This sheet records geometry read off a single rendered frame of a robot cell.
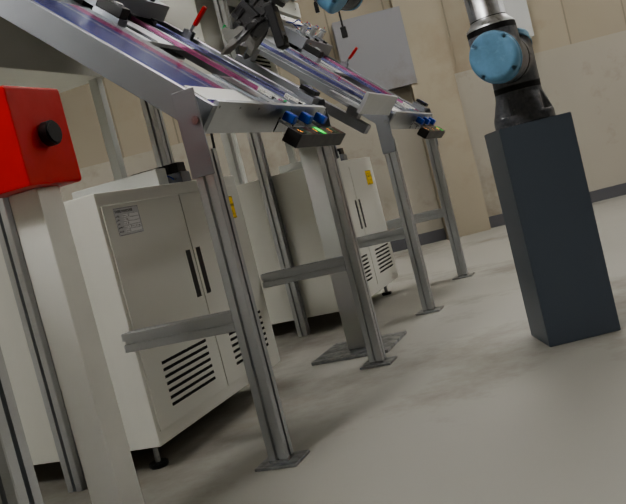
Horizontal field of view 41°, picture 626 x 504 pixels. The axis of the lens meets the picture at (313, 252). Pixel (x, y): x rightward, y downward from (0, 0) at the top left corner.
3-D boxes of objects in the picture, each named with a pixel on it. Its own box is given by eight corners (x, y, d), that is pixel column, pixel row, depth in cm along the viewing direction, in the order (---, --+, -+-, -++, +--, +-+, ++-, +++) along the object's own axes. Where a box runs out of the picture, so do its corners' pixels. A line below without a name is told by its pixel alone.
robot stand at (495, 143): (596, 319, 224) (550, 118, 220) (621, 330, 206) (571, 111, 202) (531, 335, 224) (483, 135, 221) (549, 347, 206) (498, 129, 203)
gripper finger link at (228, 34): (209, 43, 219) (234, 22, 222) (224, 58, 218) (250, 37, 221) (208, 36, 216) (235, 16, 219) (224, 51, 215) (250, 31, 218)
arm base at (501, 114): (546, 119, 219) (537, 82, 218) (563, 113, 204) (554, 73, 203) (490, 133, 219) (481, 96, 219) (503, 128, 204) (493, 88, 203)
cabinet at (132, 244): (287, 380, 245) (234, 174, 241) (169, 473, 180) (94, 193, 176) (104, 411, 268) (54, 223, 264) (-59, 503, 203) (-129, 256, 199)
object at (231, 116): (314, 131, 229) (326, 107, 227) (205, 133, 168) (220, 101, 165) (310, 129, 229) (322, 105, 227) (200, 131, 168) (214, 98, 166)
